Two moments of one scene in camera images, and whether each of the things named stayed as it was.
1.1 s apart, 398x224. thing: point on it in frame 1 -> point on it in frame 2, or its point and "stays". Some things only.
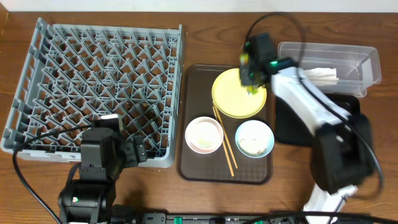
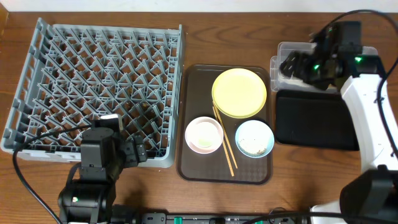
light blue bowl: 254,139 stays
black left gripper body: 137,149 stays
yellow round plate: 231,98 stays
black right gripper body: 249,73 -> 316,73
